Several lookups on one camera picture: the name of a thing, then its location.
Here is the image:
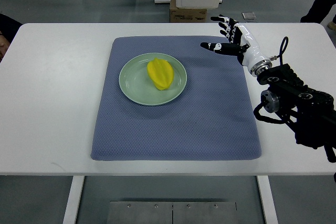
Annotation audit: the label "blue textured mat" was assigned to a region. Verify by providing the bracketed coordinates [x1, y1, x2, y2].
[91, 36, 261, 161]

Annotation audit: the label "white table leg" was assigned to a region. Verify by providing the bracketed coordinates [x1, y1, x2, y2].
[62, 176, 85, 224]
[257, 176, 278, 224]

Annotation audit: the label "right white table leg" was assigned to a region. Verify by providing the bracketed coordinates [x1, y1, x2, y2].
[257, 176, 278, 224]

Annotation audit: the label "metal base plate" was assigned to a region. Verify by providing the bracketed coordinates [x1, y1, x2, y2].
[107, 201, 239, 223]

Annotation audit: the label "brown cardboard box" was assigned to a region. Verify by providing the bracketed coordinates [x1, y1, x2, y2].
[170, 0, 207, 23]

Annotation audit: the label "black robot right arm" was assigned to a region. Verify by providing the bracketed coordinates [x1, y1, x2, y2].
[254, 62, 335, 163]

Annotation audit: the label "yellow starfruit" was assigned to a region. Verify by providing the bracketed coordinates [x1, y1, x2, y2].
[146, 58, 174, 90]

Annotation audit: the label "seated person at left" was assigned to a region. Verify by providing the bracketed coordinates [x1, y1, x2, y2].
[0, 14, 22, 60]

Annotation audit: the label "left white table leg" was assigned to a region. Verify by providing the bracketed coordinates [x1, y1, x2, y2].
[62, 176, 85, 224]

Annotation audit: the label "small grey floor plate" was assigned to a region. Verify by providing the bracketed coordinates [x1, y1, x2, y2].
[242, 12, 257, 20]

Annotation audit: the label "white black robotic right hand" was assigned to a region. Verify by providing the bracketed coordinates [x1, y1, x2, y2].
[201, 15, 272, 77]

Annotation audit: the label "standing person dark trousers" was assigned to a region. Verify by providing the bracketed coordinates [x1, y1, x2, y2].
[300, 0, 335, 24]

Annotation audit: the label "white floor bar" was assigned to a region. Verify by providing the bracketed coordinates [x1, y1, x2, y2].
[154, 0, 223, 8]

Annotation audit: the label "light green plate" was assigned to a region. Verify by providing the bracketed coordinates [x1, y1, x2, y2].
[119, 53, 187, 106]

